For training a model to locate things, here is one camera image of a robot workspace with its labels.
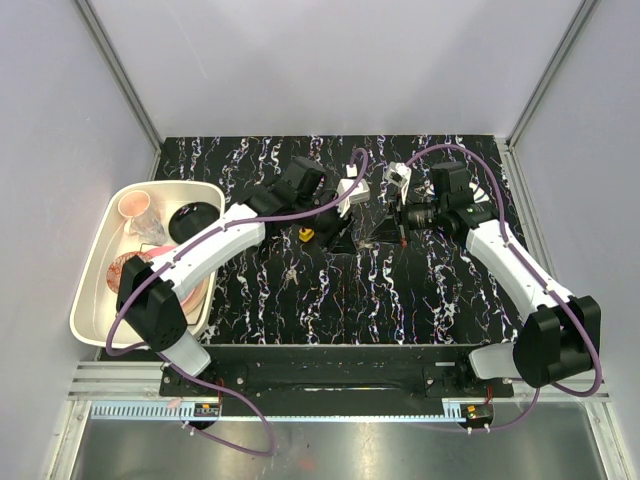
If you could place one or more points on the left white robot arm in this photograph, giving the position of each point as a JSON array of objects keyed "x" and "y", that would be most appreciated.
[{"x": 150, "y": 293}]

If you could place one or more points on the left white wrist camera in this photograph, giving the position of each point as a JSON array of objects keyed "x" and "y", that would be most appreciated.
[{"x": 351, "y": 191}]

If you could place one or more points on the silver key bunch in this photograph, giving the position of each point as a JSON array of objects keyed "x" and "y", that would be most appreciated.
[{"x": 291, "y": 276}]

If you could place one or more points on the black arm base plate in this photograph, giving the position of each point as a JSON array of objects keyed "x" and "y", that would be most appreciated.
[{"x": 392, "y": 381}]

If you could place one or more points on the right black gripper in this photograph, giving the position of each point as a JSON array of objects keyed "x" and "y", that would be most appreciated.
[{"x": 388, "y": 230}]

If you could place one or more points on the cream plastic tray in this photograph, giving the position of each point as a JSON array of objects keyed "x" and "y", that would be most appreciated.
[{"x": 94, "y": 306}]

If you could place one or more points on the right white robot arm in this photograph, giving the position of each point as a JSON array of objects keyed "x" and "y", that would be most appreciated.
[{"x": 560, "y": 335}]

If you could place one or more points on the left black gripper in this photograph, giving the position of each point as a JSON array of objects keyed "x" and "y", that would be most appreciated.
[{"x": 344, "y": 244}]

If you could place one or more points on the pink plate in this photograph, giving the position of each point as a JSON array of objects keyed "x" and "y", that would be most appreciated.
[{"x": 196, "y": 296}]

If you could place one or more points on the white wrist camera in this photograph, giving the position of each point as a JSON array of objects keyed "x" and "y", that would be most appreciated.
[
  {"x": 399, "y": 175},
  {"x": 351, "y": 191}
]

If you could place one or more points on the blue striped white plate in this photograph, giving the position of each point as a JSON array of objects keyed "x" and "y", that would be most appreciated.
[{"x": 420, "y": 192}]

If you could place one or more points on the pink plastic cup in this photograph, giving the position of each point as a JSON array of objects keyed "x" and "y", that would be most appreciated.
[{"x": 134, "y": 204}]

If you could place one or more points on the clear drinking glass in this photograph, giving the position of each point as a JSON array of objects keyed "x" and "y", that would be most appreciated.
[{"x": 148, "y": 227}]

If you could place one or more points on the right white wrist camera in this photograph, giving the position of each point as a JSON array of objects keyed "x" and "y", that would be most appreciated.
[{"x": 399, "y": 175}]

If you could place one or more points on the black bowl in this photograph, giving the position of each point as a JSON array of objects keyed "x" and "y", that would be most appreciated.
[{"x": 190, "y": 219}]

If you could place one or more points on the yellow padlock black shackle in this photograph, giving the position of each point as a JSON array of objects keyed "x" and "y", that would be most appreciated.
[{"x": 305, "y": 234}]

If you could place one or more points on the red patterned bowl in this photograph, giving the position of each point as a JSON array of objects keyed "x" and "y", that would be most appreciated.
[{"x": 114, "y": 271}]

